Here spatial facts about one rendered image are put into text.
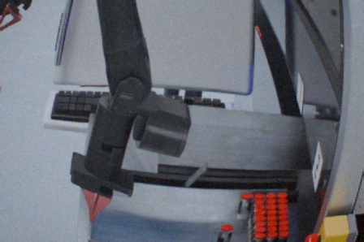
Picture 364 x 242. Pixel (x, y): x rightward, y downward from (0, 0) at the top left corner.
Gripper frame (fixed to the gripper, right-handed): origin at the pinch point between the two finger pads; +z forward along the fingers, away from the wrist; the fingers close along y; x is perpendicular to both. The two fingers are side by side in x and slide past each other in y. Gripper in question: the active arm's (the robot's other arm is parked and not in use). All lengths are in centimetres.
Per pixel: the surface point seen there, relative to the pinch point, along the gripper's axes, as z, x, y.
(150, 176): 1.0, 26.3, 10.2
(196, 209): 1.3, 18.3, 18.0
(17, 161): 97, 203, -29
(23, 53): 98, 349, -52
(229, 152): -0.6, 42.3, 24.0
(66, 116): 12, 67, -7
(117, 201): 4.0, 17.8, 5.0
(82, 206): 5.7, 13.4, -1.3
